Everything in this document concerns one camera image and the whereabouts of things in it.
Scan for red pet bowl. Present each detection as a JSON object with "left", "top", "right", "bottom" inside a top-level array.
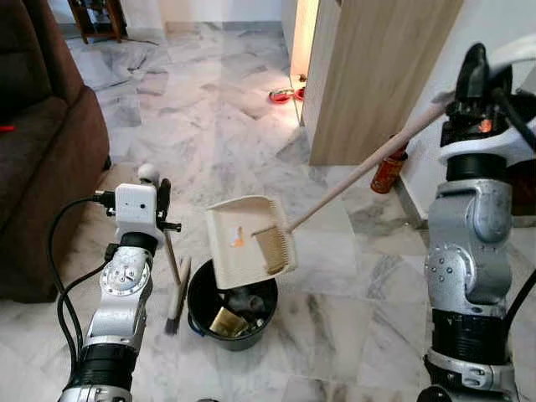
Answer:
[{"left": 267, "top": 87, "right": 296, "bottom": 104}]

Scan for gold crumpled wrapper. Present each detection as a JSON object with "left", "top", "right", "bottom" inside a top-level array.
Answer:
[{"left": 209, "top": 307, "right": 249, "bottom": 338}]

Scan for light wooden cabinet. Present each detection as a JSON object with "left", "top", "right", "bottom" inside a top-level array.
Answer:
[{"left": 301, "top": 0, "right": 465, "bottom": 167}]

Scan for black plastic bucket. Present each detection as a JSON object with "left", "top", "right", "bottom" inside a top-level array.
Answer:
[{"left": 186, "top": 260, "right": 280, "bottom": 351}]

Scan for beige long-handled dustpan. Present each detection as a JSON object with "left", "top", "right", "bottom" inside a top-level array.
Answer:
[{"left": 205, "top": 35, "right": 536, "bottom": 291}]

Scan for dark brown fabric sofa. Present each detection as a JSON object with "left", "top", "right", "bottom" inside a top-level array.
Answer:
[{"left": 0, "top": 0, "right": 111, "bottom": 304}]

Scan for red spray can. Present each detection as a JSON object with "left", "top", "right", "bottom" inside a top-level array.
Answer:
[{"left": 370, "top": 146, "right": 410, "bottom": 195}]

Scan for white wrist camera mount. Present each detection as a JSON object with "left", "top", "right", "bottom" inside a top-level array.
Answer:
[
  {"left": 437, "top": 132, "right": 536, "bottom": 165},
  {"left": 114, "top": 183, "right": 165, "bottom": 235}
]

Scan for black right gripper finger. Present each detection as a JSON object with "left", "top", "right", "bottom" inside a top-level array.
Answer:
[{"left": 465, "top": 41, "right": 492, "bottom": 98}]

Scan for beige long-handled broom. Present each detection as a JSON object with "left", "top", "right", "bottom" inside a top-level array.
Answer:
[{"left": 137, "top": 163, "right": 193, "bottom": 336}]

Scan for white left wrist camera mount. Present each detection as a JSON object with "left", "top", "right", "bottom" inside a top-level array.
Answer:
[{"left": 114, "top": 183, "right": 165, "bottom": 235}]

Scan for dark wooden stool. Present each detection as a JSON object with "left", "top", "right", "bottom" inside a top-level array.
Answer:
[{"left": 67, "top": 0, "right": 128, "bottom": 44}]

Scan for grey crumpled paper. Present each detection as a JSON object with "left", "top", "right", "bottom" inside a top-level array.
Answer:
[{"left": 224, "top": 285, "right": 262, "bottom": 316}]

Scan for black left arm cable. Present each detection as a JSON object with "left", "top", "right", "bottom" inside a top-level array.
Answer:
[{"left": 47, "top": 191, "right": 118, "bottom": 374}]

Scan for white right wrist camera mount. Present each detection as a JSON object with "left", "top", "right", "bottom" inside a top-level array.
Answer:
[{"left": 437, "top": 132, "right": 536, "bottom": 165}]

